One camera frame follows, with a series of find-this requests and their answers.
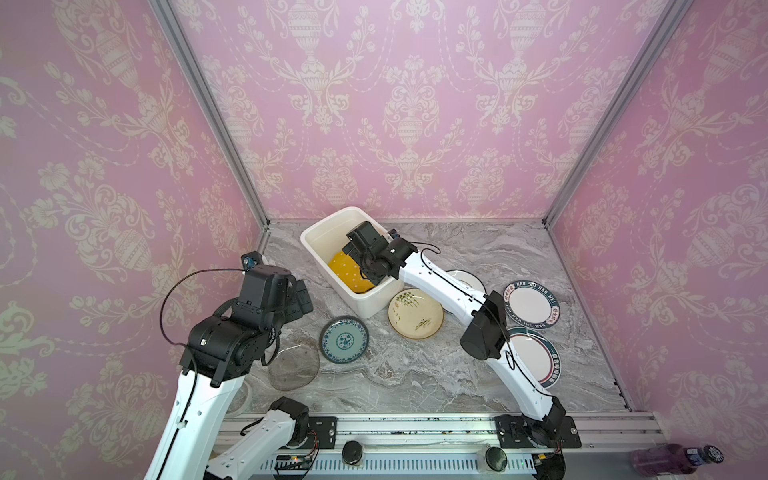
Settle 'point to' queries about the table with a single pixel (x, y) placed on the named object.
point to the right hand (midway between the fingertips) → (353, 256)
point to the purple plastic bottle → (673, 459)
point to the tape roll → (241, 400)
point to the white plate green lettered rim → (531, 304)
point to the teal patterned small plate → (344, 339)
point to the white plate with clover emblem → (467, 279)
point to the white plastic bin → (324, 239)
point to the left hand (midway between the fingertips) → (288, 296)
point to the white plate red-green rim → (538, 354)
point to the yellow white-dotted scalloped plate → (349, 272)
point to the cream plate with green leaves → (415, 314)
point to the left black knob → (352, 452)
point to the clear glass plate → (293, 368)
